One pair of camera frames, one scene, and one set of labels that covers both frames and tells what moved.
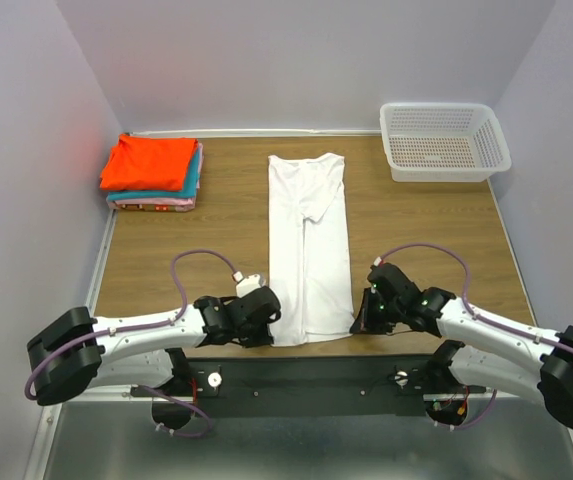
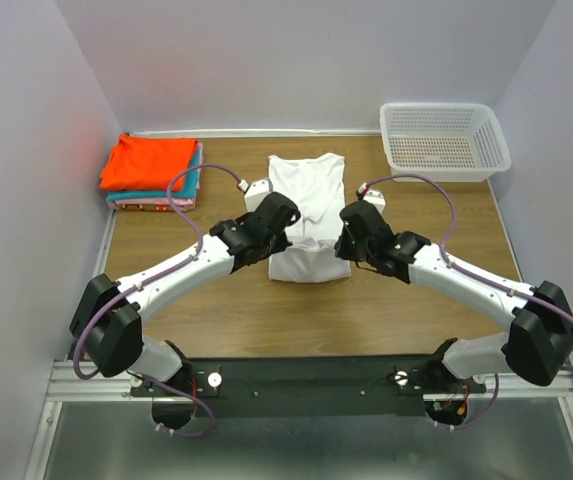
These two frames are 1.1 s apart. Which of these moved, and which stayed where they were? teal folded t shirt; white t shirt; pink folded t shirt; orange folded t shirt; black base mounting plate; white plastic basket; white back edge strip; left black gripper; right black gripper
Moved: white t shirt; right black gripper; left black gripper
Stayed: teal folded t shirt; white plastic basket; black base mounting plate; white back edge strip; orange folded t shirt; pink folded t shirt
